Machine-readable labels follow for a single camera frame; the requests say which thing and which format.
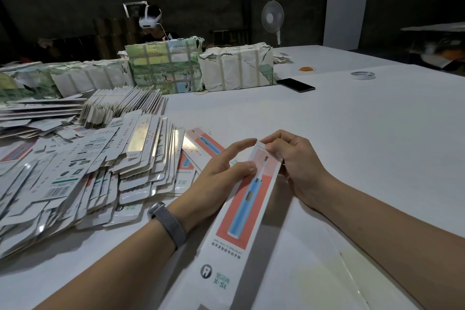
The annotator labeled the cluttered side table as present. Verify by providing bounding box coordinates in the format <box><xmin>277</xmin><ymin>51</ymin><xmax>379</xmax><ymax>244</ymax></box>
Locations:
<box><xmin>402</xmin><ymin>21</ymin><xmax>465</xmax><ymax>75</ymax></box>

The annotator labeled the black smartphone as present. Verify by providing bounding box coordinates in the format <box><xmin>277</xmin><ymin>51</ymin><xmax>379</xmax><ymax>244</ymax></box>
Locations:
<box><xmin>276</xmin><ymin>78</ymin><xmax>317</xmax><ymax>93</ymax></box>

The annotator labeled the white strapped wrapped bundle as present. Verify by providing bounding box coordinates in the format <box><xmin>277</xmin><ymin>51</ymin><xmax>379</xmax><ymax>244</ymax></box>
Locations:
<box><xmin>198</xmin><ymin>42</ymin><xmax>276</xmax><ymax>93</ymax></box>

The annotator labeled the toothbrush carton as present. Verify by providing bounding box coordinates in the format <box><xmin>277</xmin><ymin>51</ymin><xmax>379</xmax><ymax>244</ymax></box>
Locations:
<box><xmin>170</xmin><ymin>139</ymin><xmax>283</xmax><ymax>310</ymax></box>

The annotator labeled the pile of cartons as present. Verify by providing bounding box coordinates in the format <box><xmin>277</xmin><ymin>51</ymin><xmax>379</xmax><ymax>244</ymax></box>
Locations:
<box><xmin>0</xmin><ymin>90</ymin><xmax>228</xmax><ymax>260</ymax></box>

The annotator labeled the grey band wristwatch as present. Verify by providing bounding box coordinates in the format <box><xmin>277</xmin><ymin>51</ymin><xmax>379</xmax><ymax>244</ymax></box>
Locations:
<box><xmin>147</xmin><ymin>201</ymin><xmax>188</xmax><ymax>251</ymax></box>

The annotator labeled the person's right forearm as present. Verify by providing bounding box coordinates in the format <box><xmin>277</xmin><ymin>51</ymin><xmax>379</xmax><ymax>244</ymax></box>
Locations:
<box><xmin>316</xmin><ymin>177</ymin><xmax>465</xmax><ymax>310</ymax></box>

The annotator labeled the person's right hand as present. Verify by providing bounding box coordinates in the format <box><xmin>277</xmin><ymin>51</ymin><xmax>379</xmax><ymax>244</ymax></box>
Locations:
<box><xmin>260</xmin><ymin>129</ymin><xmax>337</xmax><ymax>210</ymax></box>

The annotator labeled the white head-mounted camera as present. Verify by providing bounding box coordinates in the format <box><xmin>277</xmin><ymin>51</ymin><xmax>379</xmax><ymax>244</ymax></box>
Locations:
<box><xmin>124</xmin><ymin>2</ymin><xmax>163</xmax><ymax>30</ymax></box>

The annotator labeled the fanned stack of white cartons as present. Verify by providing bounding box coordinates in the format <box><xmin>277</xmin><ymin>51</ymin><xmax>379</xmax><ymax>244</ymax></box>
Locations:
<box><xmin>78</xmin><ymin>86</ymin><xmax>169</xmax><ymax>127</ymax></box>

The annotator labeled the green printed wrapped bundle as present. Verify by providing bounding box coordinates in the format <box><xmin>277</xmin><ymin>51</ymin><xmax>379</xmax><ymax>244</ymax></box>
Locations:
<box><xmin>124</xmin><ymin>36</ymin><xmax>205</xmax><ymax>95</ymax></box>

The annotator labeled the person's left forearm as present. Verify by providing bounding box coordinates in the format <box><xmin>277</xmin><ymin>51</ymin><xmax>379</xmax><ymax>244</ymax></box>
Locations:
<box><xmin>35</xmin><ymin>220</ymin><xmax>175</xmax><ymax>310</ymax></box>

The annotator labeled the white board panel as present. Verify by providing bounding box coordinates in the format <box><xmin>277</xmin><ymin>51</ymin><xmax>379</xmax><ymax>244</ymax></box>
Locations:
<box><xmin>323</xmin><ymin>0</ymin><xmax>373</xmax><ymax>51</ymax></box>

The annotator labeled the row of white wrapped bundles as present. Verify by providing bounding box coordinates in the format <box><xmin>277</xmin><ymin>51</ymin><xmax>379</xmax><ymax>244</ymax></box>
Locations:
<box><xmin>0</xmin><ymin>59</ymin><xmax>135</xmax><ymax>101</ymax></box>

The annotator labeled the white standing fan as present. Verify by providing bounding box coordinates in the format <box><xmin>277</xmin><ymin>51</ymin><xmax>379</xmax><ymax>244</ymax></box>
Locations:
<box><xmin>262</xmin><ymin>0</ymin><xmax>286</xmax><ymax>46</ymax></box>

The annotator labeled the dark wooden chair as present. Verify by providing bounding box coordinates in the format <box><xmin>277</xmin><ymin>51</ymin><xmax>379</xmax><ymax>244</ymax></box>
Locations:
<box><xmin>211</xmin><ymin>28</ymin><xmax>250</xmax><ymax>46</ymax></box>

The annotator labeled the person's left hand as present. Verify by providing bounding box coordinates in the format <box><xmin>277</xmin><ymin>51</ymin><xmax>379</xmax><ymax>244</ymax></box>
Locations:
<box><xmin>169</xmin><ymin>138</ymin><xmax>260</xmax><ymax>233</ymax></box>

